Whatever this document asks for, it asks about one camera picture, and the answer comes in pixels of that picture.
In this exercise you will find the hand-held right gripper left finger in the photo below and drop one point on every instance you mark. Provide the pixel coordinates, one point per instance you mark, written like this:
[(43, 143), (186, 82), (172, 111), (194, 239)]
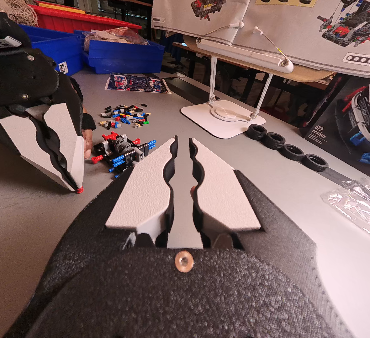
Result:
[(144, 196)]

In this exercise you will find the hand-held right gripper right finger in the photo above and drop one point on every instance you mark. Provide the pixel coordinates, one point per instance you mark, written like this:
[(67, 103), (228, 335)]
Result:
[(225, 199)]

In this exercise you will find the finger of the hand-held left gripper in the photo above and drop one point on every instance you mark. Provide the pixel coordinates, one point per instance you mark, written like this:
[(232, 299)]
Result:
[(26, 141), (68, 138)]

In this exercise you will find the red lego pin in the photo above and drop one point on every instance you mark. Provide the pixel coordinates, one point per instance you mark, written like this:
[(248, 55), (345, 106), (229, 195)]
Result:
[(79, 189)]

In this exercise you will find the black lego chassis assembly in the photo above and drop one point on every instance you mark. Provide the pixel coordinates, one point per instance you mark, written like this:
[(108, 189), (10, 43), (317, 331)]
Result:
[(124, 150)]

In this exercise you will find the pile of small lego pieces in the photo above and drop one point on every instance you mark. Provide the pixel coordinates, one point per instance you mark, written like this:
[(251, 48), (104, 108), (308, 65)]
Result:
[(125, 116)]

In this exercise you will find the black rubber lego tyre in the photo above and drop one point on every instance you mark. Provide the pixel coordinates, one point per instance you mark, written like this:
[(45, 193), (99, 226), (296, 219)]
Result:
[(273, 142), (314, 164), (256, 133), (292, 153)]

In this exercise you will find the black lego set box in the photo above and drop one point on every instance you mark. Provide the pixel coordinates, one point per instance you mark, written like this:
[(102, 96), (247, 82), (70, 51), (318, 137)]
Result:
[(326, 129)]

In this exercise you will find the lego instruction booklet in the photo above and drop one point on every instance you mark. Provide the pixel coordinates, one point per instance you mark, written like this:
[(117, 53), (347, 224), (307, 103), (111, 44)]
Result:
[(274, 2)]

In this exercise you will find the person's left hand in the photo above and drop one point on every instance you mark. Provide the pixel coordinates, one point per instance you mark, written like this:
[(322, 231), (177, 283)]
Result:
[(88, 144)]

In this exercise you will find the blue bin with square tag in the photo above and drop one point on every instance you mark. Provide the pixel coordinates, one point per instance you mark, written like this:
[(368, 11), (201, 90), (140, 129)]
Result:
[(55, 48)]

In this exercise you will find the wooden gear model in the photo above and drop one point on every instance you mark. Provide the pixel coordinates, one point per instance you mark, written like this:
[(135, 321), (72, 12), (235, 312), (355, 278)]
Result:
[(17, 11)]

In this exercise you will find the red plastic bin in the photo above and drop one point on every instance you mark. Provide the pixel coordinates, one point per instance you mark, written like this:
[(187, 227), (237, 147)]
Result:
[(75, 22)]

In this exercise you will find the white book stand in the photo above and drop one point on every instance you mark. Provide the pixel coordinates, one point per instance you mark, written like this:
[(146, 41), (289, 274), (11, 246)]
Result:
[(222, 123)]

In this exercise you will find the yellow flat panel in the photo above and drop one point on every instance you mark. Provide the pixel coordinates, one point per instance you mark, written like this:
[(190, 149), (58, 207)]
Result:
[(60, 7)]

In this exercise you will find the blue sticker sheet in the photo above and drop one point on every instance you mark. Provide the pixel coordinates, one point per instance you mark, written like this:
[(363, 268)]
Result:
[(137, 83)]

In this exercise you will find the blue bin holding bags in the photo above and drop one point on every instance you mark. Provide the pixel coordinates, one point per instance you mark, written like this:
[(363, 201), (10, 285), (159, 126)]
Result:
[(124, 57)]

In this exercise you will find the plastic bag of parts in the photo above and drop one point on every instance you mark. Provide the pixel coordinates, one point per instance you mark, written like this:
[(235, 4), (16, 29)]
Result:
[(115, 35)]

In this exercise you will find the clear empty plastic bag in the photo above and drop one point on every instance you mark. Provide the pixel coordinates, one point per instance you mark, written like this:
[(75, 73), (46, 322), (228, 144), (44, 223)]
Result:
[(349, 205)]

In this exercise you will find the dark background table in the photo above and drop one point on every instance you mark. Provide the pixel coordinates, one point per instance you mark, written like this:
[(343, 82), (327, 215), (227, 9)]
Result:
[(133, 2)]

